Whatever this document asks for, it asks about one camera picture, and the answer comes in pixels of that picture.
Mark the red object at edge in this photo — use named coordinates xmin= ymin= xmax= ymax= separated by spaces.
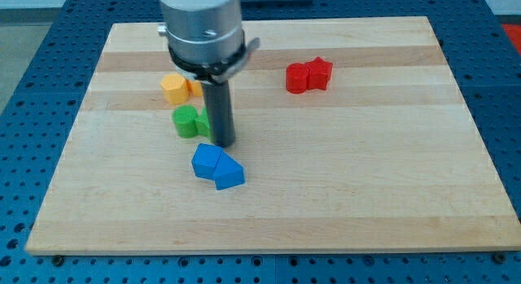
xmin=501 ymin=24 xmax=521 ymax=54

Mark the red cylinder block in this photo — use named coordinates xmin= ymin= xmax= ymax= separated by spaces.
xmin=286 ymin=63 xmax=309 ymax=94

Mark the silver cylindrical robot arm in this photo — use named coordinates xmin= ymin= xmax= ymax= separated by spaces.
xmin=158 ymin=0 xmax=261 ymax=84

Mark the yellow hexagon block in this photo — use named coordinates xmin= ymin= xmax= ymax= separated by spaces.
xmin=160 ymin=73 xmax=189 ymax=105

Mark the blue triangular block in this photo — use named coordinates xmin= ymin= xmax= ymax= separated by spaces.
xmin=213 ymin=152 xmax=245 ymax=190

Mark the green cylinder block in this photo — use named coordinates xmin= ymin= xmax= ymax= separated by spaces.
xmin=172 ymin=105 xmax=198 ymax=138

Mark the green star block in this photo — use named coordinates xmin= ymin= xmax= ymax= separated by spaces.
xmin=195 ymin=107 xmax=210 ymax=138

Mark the red star block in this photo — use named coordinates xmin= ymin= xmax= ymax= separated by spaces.
xmin=304 ymin=57 xmax=333 ymax=90

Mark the yellow block behind rod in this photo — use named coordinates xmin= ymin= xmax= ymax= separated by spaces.
xmin=187 ymin=80 xmax=204 ymax=97

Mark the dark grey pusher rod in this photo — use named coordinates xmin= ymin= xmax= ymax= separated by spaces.
xmin=202 ymin=81 xmax=235 ymax=148

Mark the light wooden board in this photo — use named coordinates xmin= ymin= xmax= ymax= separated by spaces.
xmin=25 ymin=16 xmax=520 ymax=256

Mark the blue cube block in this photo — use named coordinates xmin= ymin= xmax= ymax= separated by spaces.
xmin=191 ymin=143 xmax=223 ymax=180

